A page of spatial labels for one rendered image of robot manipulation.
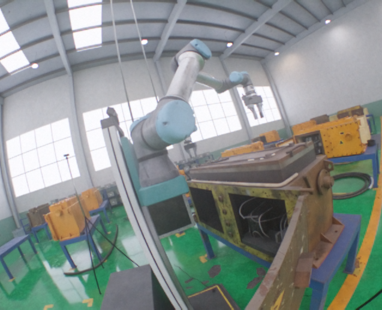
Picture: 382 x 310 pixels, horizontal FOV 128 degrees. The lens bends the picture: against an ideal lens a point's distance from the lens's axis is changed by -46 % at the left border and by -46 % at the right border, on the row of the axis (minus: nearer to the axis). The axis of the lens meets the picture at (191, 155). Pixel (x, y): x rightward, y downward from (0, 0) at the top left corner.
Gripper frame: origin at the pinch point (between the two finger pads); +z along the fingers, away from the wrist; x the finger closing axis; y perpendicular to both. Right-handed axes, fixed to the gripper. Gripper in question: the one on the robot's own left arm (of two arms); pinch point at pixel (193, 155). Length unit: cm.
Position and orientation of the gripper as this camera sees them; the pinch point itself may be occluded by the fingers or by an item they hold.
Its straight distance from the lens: 182.5
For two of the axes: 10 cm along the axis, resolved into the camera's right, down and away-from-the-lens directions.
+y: 3.6, -1.2, 9.3
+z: 3.0, 9.5, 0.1
